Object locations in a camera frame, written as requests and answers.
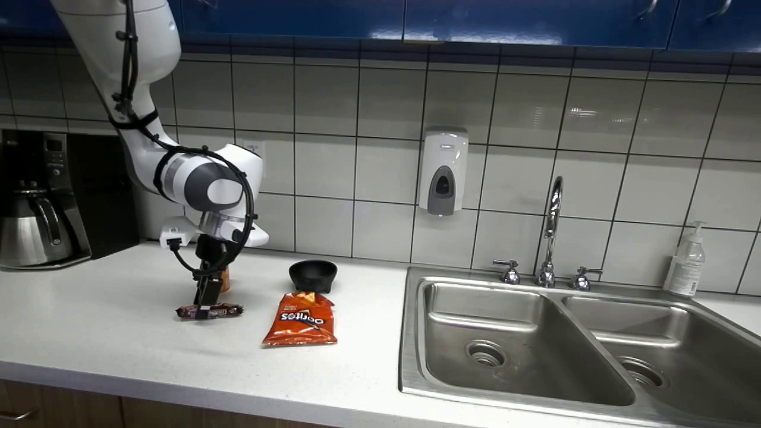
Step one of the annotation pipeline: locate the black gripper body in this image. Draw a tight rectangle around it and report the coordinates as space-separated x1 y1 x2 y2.
196 232 244 278

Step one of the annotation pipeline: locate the brown chocolate bar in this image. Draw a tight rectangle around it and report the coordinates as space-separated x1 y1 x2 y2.
175 301 246 323

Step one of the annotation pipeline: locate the black bowl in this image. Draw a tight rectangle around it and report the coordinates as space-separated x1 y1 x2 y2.
288 256 340 295

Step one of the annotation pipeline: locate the orange chips bag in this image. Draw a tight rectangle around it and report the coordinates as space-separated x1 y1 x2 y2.
263 290 340 350

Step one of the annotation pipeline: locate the black coffee maker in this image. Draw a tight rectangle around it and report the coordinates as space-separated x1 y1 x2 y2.
0 125 144 274

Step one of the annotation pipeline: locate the wooden drawer front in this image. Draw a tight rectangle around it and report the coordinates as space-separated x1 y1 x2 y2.
0 377 125 428

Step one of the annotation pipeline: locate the steel coffee carafe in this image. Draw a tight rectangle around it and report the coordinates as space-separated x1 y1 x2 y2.
0 184 78 269

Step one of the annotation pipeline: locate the blue cabinet door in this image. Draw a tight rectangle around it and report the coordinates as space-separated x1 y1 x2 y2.
671 0 761 56
403 0 676 51
168 0 404 44

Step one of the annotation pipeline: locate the chrome faucet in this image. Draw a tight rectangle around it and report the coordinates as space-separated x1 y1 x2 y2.
533 174 566 290

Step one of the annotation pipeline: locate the stainless steel double sink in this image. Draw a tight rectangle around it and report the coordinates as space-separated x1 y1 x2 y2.
398 263 761 428

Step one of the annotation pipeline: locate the clear soap pump bottle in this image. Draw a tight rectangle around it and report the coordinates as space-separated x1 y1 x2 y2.
662 220 710 300

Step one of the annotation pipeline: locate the metal drawer handle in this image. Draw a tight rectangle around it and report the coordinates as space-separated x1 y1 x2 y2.
0 406 38 426

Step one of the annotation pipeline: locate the white wall soap dispenser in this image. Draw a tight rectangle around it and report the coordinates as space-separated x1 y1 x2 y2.
416 129 471 219

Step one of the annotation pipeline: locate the chrome faucet handle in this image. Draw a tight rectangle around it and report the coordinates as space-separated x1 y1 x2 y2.
491 259 527 288
572 263 606 291

